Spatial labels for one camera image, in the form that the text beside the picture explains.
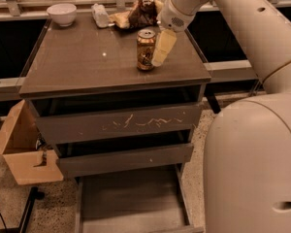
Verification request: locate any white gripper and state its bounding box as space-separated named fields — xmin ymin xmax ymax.
xmin=151 ymin=0 xmax=195 ymax=67

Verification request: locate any orange soda can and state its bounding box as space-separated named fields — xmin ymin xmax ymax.
xmin=137 ymin=29 xmax=156 ymax=71

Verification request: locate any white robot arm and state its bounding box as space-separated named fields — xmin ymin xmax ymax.
xmin=158 ymin=0 xmax=291 ymax=233

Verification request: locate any grey drawer cabinet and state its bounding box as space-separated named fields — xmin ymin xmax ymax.
xmin=18 ymin=9 xmax=212 ymax=180

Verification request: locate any grey top drawer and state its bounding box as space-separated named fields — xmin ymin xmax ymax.
xmin=37 ymin=84 xmax=204 ymax=145

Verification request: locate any grey drawer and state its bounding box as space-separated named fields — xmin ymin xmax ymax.
xmin=37 ymin=84 xmax=204 ymax=145
xmin=57 ymin=130 xmax=193 ymax=178
xmin=75 ymin=165 xmax=205 ymax=233

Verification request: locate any grey middle drawer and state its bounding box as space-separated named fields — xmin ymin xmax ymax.
xmin=57 ymin=130 xmax=193 ymax=178

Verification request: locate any grey bottom drawer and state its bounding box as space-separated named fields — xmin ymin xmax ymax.
xmin=75 ymin=165 xmax=205 ymax=233

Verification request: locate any brown chip bag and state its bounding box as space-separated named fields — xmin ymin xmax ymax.
xmin=109 ymin=0 xmax=163 ymax=29

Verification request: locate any metal window railing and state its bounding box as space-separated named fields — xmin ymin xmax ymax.
xmin=0 ymin=0 xmax=291 ymax=103

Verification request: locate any white ceramic bowl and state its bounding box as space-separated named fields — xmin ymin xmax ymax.
xmin=47 ymin=3 xmax=77 ymax=27

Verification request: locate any open cardboard box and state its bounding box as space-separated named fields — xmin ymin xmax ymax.
xmin=0 ymin=100 xmax=63 ymax=185

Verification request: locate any black stand base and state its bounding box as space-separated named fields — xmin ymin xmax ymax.
xmin=0 ymin=186 xmax=45 ymax=233

